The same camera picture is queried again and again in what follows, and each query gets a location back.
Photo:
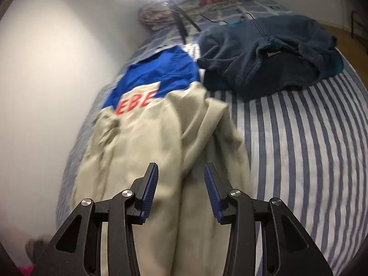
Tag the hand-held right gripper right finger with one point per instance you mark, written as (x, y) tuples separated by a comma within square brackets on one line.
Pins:
[(211, 189)]

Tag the blue striped bed sheet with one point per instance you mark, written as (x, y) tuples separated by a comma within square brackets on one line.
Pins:
[(302, 149)]

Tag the pink cloth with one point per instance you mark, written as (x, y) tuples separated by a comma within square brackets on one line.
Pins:
[(24, 271)]

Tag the folded floral quilt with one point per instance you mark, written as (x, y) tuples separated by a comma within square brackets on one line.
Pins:
[(152, 15)]

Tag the beige and blue work jacket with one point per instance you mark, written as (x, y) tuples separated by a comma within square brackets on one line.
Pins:
[(149, 138)]

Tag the blue checked blanket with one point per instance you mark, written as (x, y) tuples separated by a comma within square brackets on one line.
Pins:
[(258, 5)]

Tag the dark blue fleece jacket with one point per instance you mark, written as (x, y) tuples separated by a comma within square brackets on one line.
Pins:
[(244, 57)]

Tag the black clothes rack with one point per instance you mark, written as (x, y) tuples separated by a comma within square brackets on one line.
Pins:
[(353, 23)]

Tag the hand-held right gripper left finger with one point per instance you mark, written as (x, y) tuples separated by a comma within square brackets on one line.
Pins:
[(151, 189)]

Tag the grey fuzzy slipper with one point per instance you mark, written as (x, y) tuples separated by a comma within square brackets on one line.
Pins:
[(36, 247)]

